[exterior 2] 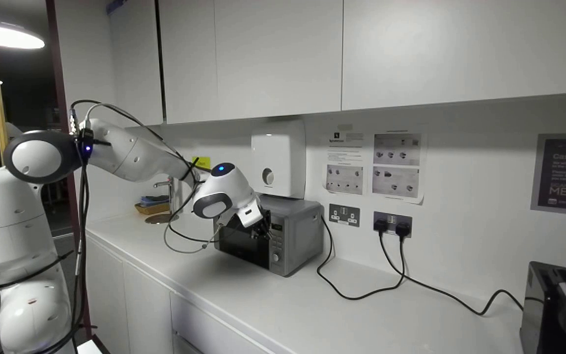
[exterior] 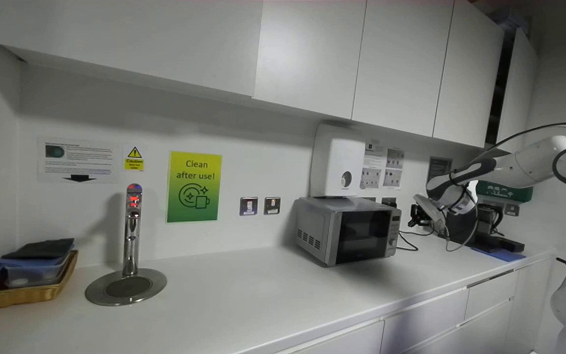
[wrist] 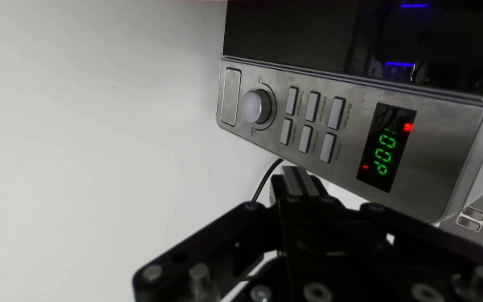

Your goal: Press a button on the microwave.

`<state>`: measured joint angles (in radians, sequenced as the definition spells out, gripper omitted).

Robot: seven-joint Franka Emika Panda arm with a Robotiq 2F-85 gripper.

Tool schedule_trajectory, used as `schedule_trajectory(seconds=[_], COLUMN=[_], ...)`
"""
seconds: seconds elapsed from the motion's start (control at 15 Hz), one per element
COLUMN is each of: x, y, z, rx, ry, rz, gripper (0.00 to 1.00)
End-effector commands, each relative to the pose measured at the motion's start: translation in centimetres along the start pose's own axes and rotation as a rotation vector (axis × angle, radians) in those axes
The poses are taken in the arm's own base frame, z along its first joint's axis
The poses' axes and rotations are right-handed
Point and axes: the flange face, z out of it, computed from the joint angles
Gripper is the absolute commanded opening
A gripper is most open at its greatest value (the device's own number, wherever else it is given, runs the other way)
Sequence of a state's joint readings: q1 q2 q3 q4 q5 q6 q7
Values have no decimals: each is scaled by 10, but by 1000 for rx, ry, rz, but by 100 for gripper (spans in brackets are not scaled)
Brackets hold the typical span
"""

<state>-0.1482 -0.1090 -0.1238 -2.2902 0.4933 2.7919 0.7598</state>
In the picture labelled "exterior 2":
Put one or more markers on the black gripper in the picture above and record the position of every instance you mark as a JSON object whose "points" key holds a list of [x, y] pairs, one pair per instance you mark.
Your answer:
{"points": [[234, 227]]}

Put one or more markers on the silver microwave oven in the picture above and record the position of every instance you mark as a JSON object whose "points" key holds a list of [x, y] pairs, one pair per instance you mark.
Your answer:
{"points": [[295, 237]]}

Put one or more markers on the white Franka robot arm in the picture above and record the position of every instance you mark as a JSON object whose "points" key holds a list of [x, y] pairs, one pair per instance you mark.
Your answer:
{"points": [[132, 154]]}

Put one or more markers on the paper sheet with pictures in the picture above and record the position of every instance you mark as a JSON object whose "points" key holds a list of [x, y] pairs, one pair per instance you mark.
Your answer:
{"points": [[396, 150], [345, 180], [396, 182]]}

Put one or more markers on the chrome water tap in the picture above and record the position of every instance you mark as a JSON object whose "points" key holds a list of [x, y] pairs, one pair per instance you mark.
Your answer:
{"points": [[174, 195]]}

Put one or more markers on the black power plug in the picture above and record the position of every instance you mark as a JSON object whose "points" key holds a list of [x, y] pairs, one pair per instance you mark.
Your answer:
{"points": [[382, 227], [402, 229]]}

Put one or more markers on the white base cabinet front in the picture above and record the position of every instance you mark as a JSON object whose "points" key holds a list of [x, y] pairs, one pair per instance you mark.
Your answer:
{"points": [[128, 296], [211, 331]]}

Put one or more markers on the yellow tray with cloths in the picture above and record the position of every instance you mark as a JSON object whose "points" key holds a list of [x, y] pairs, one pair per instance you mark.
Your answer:
{"points": [[148, 209]]}

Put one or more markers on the small white paper notice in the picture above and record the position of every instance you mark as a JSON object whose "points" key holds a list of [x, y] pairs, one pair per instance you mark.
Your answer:
{"points": [[345, 138]]}

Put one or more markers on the white flat box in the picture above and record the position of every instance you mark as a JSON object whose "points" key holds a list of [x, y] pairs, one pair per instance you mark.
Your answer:
{"points": [[93, 345]]}

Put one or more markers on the round ceiling lamp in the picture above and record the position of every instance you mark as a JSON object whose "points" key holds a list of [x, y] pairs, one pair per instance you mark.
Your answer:
{"points": [[1, 34]]}

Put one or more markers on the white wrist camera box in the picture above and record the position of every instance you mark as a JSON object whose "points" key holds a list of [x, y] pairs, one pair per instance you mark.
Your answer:
{"points": [[248, 215]]}

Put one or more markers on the white wall dispenser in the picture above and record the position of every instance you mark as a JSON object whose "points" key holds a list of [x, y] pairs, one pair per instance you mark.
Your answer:
{"points": [[280, 158]]}

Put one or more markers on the silver wall socket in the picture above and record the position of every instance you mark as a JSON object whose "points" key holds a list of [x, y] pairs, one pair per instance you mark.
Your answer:
{"points": [[345, 215]]}

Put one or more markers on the black double wall socket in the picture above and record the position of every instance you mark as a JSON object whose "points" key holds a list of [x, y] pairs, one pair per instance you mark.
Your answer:
{"points": [[392, 217]]}

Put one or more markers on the white wall cabinet door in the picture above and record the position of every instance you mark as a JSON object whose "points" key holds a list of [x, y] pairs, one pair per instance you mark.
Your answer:
{"points": [[276, 56], [136, 60], [466, 46], [187, 60]]}

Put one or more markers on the dark door frame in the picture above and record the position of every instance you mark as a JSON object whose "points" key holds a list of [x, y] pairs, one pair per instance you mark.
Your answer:
{"points": [[58, 79]]}

